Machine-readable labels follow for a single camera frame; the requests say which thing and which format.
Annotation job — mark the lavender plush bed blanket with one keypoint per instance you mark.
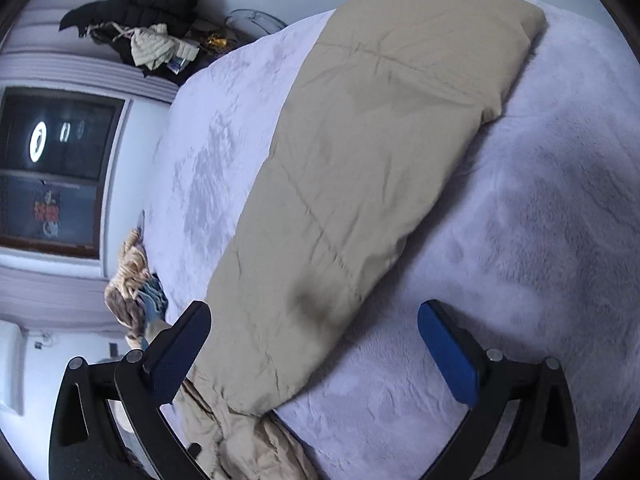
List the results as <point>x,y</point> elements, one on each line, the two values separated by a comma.
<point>534,246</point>

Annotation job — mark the grey curtain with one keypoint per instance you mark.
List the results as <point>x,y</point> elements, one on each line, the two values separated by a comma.
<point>36,53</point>

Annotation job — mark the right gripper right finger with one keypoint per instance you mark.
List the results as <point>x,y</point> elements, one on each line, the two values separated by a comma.
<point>542,442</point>

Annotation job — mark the brown beige clothes pile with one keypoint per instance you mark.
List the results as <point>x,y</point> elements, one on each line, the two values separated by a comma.
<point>121,292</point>

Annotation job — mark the round fan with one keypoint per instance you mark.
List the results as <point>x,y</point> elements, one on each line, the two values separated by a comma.
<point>253,24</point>

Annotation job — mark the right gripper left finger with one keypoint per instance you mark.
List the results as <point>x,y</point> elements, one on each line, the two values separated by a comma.
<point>85,443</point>

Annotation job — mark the beige puffer jacket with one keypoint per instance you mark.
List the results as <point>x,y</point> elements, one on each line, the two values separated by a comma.
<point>379,115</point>

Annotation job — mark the folded blue jeans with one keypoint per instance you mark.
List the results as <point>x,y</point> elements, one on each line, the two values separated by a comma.
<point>152,299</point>

